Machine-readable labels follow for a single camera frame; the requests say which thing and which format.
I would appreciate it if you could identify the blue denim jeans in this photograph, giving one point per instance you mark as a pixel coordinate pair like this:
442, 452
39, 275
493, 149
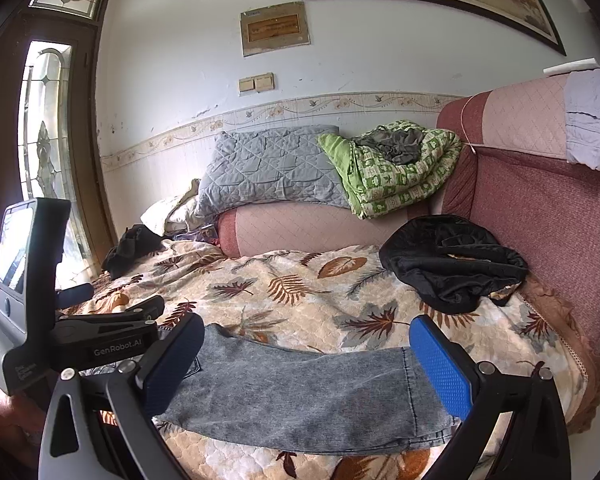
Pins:
357, 403

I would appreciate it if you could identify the framed wall plaque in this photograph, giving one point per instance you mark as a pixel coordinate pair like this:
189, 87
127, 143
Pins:
273, 28

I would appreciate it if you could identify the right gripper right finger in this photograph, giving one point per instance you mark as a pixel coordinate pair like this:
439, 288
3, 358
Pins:
535, 445

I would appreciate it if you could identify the person's left hand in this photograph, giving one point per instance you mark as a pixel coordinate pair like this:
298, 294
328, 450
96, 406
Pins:
20, 419

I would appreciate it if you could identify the stained glass window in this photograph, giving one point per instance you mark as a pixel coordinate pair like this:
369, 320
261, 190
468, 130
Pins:
44, 156

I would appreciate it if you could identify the cream pillow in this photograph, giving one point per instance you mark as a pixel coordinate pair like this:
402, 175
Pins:
175, 214

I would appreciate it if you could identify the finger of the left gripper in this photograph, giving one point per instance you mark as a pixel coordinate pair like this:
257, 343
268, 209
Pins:
73, 296
149, 309

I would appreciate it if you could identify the lavender cloth on sofa back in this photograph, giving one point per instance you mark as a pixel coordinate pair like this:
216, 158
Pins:
582, 123

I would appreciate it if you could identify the black quilted jacket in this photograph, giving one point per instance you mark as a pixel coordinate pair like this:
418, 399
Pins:
453, 263

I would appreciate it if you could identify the beige wall switch plate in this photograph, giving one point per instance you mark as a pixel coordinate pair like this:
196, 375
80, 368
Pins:
260, 83

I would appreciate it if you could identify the grey quilted pillow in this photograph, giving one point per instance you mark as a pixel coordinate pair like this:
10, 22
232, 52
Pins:
284, 164

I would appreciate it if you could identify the dark grey garment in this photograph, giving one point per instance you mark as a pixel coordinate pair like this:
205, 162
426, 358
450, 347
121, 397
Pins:
400, 147

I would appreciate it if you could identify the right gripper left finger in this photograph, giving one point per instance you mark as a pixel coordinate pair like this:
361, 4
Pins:
100, 426

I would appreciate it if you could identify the leaf pattern beige blanket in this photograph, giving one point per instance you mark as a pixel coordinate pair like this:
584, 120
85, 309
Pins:
325, 302

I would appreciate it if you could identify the black cloth at bed end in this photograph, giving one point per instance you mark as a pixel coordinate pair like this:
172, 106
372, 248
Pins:
135, 243

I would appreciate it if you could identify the green white patterned quilt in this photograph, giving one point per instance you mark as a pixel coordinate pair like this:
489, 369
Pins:
375, 187

